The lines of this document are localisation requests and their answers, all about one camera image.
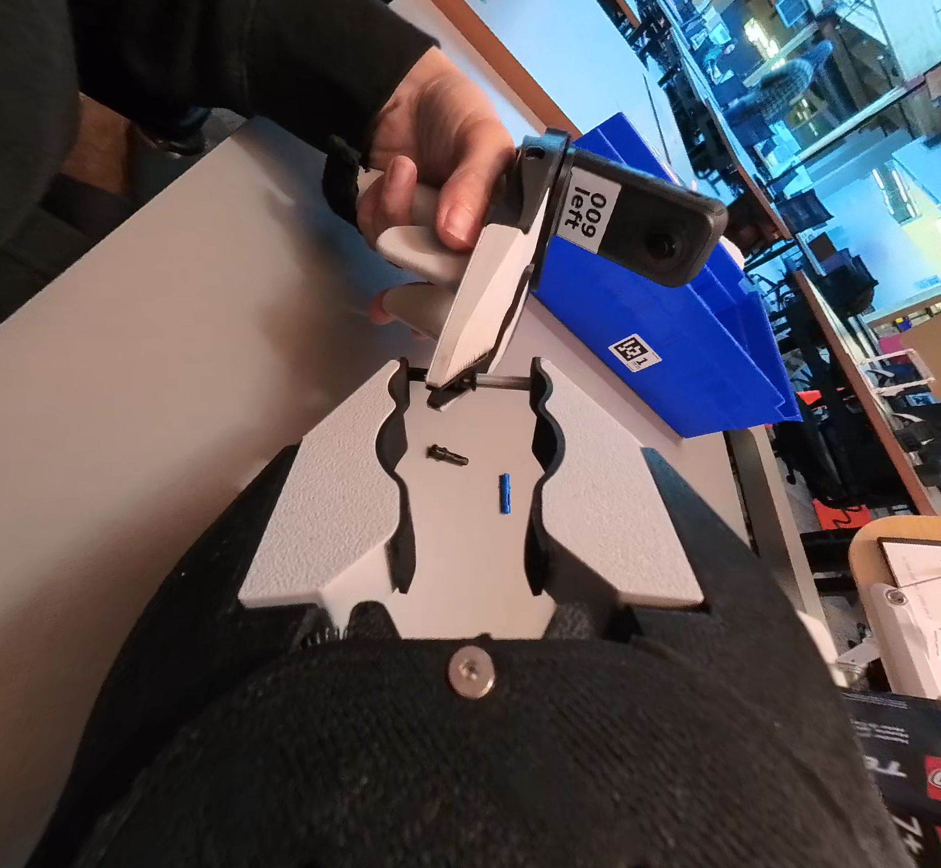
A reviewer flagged black toy set box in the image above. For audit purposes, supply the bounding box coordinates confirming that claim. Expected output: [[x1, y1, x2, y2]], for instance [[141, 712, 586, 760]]
[[842, 692, 941, 868]]

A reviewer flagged wooden display board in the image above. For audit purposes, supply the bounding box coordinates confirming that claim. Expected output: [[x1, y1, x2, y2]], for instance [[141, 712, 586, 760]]
[[847, 515, 941, 635]]

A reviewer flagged printed instruction sheet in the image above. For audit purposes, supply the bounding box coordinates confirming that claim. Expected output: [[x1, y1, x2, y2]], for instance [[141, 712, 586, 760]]
[[878, 536, 941, 591]]

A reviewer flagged person's body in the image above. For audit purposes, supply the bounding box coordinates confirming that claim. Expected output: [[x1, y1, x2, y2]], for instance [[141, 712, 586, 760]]
[[0, 0, 137, 321]]

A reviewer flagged grey desk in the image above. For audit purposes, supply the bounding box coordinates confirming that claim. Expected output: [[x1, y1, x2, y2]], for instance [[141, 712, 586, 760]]
[[0, 0, 758, 868]]

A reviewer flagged white display stand base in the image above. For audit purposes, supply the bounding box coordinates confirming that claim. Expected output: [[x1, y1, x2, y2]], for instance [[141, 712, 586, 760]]
[[831, 580, 941, 701]]

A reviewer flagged white desk with wooden edge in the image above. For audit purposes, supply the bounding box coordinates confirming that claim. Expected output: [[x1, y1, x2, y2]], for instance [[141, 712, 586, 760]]
[[415, 0, 663, 171]]

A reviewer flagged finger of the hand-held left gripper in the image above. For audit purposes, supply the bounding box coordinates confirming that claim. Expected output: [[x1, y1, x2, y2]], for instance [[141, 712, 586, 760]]
[[428, 261, 543, 411], [425, 220, 552, 393]]

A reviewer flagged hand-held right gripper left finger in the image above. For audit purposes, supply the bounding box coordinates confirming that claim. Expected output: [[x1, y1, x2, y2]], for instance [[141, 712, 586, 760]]
[[237, 358, 419, 637]]

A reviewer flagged blue storage bin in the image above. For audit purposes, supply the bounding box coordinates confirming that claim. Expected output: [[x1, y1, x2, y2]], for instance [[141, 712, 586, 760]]
[[531, 111, 804, 440]]

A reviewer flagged person's left forearm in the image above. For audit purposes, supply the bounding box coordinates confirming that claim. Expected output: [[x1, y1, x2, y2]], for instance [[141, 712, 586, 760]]
[[55, 0, 442, 157]]

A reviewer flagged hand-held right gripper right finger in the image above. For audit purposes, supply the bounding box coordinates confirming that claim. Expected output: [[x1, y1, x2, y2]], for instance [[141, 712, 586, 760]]
[[528, 357, 708, 639]]

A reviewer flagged person's left hand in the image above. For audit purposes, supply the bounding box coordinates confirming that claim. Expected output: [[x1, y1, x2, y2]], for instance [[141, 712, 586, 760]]
[[356, 48, 517, 251]]

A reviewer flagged grey mesh office chair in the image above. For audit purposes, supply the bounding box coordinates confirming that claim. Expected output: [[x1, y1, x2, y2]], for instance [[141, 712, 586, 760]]
[[724, 37, 839, 130]]

